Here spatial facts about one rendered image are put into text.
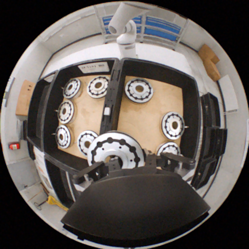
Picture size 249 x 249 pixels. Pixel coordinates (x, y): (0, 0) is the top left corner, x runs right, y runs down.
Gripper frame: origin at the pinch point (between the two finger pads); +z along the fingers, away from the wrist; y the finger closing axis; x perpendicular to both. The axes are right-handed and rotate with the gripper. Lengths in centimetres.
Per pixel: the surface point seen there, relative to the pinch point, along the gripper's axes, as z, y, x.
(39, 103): 17, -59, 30
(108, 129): 6.5, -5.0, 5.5
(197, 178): 46, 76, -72
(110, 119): 8.0, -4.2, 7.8
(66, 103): 13.8, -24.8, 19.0
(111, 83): 6.9, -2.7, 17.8
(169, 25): 28, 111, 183
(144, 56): 31, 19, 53
